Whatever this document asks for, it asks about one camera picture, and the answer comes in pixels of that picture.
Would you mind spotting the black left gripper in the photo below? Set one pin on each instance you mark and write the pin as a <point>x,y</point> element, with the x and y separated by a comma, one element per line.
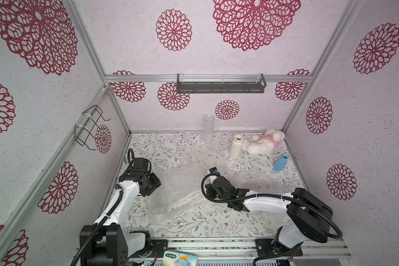
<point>157,183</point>

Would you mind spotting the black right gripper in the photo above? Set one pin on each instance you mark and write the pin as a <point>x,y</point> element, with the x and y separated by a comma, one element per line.
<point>216,188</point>

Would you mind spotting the clear glass vase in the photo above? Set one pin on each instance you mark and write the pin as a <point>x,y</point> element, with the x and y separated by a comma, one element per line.
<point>158,202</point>
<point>208,129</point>

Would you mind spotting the bubble wrap sheet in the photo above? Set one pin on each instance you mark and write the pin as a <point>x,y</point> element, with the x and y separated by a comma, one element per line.
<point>182,187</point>

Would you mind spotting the white cream vase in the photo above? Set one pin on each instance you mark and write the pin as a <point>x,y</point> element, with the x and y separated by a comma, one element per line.
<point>236,147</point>

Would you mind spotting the blue vase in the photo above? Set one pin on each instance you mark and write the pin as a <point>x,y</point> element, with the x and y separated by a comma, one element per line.
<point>281,163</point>

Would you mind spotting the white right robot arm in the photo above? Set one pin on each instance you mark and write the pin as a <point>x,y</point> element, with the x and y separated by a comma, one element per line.
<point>310,218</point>

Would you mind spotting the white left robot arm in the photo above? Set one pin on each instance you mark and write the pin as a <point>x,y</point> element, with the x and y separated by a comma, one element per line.
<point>104,243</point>

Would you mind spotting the white plush dog pink shirt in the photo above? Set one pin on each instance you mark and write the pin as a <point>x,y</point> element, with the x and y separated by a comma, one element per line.
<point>263,144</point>

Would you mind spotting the tissue pack with cartoon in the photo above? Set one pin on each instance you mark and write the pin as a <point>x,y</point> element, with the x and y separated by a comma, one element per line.
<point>172,258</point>

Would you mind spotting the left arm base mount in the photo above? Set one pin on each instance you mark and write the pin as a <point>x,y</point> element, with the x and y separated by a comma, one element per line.
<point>156,248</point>

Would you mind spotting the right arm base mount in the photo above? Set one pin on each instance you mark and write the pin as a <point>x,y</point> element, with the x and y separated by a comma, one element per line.
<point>268,248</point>

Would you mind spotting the black wire wall basket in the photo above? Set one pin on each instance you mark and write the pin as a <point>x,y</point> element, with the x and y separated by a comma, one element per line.
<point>85,130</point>

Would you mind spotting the black wall shelf rack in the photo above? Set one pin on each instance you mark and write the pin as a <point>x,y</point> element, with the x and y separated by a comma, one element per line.
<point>221,87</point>

